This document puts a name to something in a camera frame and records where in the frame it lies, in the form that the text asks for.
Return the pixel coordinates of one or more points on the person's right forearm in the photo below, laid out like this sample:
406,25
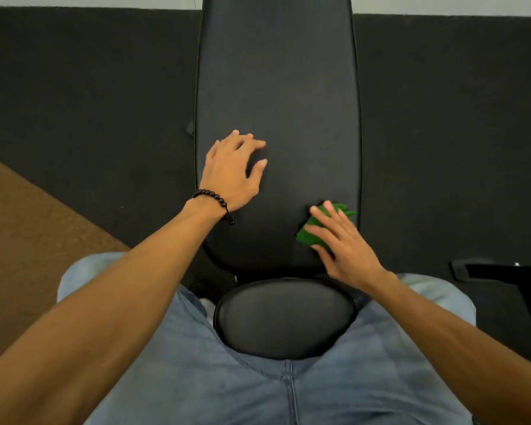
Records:
460,354

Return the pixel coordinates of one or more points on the blue denim jeans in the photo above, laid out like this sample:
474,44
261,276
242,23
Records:
194,385

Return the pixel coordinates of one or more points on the person's right thumb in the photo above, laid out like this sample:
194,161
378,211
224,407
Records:
328,260

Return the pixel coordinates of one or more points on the person's right little finger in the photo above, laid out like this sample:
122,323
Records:
348,223

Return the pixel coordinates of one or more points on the person's left hand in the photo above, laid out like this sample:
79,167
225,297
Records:
225,176

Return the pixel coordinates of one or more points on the green cleaning cloth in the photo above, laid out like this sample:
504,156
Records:
309,232

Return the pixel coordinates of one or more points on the person's left forearm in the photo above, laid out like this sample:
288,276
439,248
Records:
97,305

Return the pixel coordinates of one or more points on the black bench seat pad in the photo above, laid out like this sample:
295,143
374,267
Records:
285,318

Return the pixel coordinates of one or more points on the black bench back pad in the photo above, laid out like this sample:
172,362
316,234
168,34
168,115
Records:
278,97

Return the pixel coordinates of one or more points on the person's right middle finger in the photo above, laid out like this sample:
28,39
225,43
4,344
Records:
324,221

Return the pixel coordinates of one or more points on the person's left thumb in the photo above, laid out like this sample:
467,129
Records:
257,173

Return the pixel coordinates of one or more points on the black bench adjustment knob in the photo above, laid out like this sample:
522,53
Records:
190,128

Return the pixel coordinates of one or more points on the person's right hand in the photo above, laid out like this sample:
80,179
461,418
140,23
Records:
349,252

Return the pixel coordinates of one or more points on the black metal equipment frame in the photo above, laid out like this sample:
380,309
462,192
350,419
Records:
509,274

